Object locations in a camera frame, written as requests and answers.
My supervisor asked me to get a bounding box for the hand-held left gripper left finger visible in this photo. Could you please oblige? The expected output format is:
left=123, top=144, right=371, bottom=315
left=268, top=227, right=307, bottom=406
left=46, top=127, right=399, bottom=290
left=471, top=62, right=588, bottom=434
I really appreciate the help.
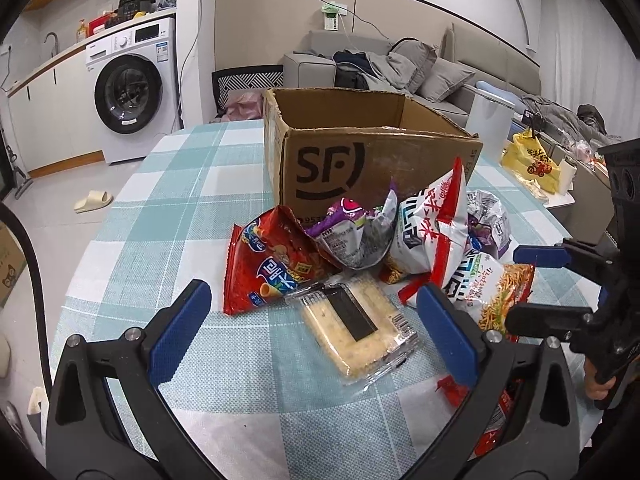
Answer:
left=45, top=280, right=213, bottom=442

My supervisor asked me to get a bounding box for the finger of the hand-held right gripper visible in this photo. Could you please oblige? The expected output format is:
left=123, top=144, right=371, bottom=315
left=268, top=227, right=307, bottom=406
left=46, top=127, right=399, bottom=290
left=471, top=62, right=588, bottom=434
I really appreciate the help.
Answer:
left=505, top=301, right=594, bottom=344
left=512, top=237, right=619, bottom=281

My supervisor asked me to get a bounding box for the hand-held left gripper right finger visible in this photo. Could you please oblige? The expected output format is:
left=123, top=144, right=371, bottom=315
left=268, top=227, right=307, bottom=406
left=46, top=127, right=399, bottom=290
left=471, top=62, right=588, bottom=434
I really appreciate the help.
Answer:
left=416, top=283, right=579, bottom=449

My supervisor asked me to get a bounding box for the white noodle stick snack bag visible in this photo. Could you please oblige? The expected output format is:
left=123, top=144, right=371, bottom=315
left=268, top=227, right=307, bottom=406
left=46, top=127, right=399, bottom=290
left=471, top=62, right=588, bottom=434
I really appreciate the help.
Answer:
left=442, top=249, right=537, bottom=337

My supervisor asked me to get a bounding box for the small red snack packet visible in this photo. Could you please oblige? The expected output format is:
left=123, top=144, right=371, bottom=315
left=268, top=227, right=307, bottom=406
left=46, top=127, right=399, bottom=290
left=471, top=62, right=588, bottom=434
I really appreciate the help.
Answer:
left=436, top=375, right=523, bottom=461

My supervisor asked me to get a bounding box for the silver snack bag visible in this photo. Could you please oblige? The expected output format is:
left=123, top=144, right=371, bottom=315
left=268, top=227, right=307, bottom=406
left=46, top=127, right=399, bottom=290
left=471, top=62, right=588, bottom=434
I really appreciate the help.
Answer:
left=466, top=189, right=513, bottom=257

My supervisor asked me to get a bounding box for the clear cracker packet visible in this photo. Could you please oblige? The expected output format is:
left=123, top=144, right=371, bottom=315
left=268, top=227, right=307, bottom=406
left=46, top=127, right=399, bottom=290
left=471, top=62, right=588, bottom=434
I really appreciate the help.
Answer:
left=285, top=272, right=420, bottom=401

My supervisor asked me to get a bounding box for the white and red snack bag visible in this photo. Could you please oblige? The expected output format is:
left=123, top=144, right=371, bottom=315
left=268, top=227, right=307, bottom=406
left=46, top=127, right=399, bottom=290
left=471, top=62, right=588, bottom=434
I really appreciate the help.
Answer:
left=380, top=156, right=473, bottom=308

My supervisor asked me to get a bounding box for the purple snack bag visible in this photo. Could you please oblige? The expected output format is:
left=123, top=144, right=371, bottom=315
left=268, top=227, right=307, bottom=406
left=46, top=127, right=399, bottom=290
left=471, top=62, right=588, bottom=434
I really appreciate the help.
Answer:
left=305, top=177, right=400, bottom=272

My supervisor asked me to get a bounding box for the brown cardboard box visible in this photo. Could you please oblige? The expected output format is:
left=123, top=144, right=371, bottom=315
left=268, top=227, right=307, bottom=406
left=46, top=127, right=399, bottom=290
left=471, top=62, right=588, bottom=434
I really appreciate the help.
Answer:
left=262, top=87, right=485, bottom=222

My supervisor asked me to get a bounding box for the person's right hand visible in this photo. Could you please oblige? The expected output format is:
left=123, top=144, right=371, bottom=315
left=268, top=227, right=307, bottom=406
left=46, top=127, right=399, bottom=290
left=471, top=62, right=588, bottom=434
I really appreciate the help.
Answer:
left=582, top=360, right=615, bottom=402

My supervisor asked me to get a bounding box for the yellow plastic bag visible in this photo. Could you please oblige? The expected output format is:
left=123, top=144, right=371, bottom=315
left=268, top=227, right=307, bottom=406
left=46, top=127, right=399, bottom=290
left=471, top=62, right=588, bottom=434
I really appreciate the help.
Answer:
left=501, top=130, right=561, bottom=195

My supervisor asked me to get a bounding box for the grey padded jacket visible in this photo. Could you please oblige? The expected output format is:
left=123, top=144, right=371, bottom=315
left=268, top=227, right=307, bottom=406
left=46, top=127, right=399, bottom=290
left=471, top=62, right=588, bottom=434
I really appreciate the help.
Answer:
left=522, top=94, right=621, bottom=146

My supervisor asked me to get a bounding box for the teal checked tablecloth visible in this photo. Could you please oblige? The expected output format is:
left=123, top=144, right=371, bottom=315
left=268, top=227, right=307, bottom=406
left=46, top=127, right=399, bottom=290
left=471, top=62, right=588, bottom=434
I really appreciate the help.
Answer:
left=50, top=120, right=601, bottom=480

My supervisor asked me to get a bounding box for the white trash bin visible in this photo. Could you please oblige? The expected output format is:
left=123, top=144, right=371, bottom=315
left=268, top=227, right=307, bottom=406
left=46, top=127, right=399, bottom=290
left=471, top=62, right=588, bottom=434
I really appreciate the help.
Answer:
left=466, top=84, right=517, bottom=148

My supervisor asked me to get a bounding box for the beige slipper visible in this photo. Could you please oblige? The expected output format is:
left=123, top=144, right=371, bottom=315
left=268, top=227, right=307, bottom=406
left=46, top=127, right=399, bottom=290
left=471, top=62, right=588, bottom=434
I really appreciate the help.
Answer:
left=74, top=190, right=113, bottom=214

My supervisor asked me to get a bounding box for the printed cardboard carton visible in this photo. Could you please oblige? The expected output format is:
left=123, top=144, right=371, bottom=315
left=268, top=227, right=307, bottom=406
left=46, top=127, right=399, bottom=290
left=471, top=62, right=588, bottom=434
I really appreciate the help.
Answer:
left=0, top=222, right=28, bottom=308

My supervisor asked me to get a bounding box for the grey pillow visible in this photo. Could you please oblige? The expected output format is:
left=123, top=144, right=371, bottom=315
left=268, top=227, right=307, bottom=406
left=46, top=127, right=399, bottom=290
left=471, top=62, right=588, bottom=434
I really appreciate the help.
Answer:
left=390, top=40, right=439, bottom=94
left=417, top=57, right=476, bottom=102

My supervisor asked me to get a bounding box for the grey garment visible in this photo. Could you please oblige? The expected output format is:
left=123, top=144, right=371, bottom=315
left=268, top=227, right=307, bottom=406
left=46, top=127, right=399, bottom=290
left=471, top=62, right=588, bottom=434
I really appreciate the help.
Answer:
left=367, top=52, right=426, bottom=94

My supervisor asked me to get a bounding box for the pink plastic bag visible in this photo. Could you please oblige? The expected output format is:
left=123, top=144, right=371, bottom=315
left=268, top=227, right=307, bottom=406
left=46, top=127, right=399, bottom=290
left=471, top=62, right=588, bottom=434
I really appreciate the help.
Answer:
left=222, top=91, right=265, bottom=122

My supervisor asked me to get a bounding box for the white washing machine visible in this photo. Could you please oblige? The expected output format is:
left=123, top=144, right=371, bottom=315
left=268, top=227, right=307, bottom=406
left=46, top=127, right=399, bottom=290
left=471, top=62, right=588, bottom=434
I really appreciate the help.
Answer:
left=84, top=17, right=182, bottom=165

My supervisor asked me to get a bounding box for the white base cabinet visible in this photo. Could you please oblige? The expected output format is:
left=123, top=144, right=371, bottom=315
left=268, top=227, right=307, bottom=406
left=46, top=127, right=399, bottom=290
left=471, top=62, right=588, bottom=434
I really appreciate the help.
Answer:
left=7, top=40, right=106, bottom=178

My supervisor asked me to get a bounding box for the black white patterned basket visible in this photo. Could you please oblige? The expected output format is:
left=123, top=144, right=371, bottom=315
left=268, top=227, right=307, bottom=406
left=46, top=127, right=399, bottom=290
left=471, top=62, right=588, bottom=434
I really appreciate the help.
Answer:
left=211, top=65, right=284, bottom=116

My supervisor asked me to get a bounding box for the dark jacket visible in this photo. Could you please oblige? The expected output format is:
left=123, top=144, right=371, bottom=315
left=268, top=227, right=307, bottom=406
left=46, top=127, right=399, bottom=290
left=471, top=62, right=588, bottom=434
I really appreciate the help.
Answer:
left=332, top=50, right=381, bottom=91

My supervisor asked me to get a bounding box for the grey sofa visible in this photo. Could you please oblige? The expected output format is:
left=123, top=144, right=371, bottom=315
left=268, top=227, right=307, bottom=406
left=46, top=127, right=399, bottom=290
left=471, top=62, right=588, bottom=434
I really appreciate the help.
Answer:
left=282, top=22, right=543, bottom=131

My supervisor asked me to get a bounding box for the red box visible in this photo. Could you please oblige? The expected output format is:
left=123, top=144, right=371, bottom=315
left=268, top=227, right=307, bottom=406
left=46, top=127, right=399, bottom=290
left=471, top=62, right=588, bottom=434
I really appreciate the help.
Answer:
left=88, top=11, right=118, bottom=35

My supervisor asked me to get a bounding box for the black pressure cooker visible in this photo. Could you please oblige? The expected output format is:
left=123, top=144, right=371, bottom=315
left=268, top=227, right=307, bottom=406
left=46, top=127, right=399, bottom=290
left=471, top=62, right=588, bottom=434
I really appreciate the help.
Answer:
left=117, top=0, right=153, bottom=18

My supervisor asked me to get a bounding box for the black cable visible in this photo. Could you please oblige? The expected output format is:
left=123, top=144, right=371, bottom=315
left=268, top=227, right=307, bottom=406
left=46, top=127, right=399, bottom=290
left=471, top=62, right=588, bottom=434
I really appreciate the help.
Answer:
left=0, top=202, right=53, bottom=401

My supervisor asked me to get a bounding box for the green wall charger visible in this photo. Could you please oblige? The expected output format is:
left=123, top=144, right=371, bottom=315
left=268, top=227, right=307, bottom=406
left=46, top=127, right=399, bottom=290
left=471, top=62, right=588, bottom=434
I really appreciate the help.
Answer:
left=320, top=2, right=348, bottom=31

